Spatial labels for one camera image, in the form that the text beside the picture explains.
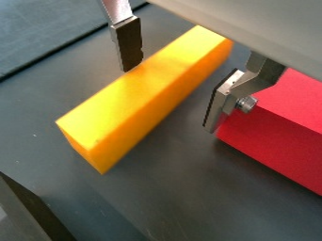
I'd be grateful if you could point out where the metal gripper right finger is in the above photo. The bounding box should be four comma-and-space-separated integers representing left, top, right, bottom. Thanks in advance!
204, 52, 288, 133

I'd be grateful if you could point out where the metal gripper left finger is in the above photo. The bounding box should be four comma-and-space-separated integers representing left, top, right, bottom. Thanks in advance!
99, 0, 143, 72

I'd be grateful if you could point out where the yellow rectangular block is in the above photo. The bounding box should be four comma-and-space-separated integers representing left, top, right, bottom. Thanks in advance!
57, 26, 233, 173

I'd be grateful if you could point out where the red slotted board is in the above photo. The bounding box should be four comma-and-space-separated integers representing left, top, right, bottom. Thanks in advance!
217, 69, 322, 196

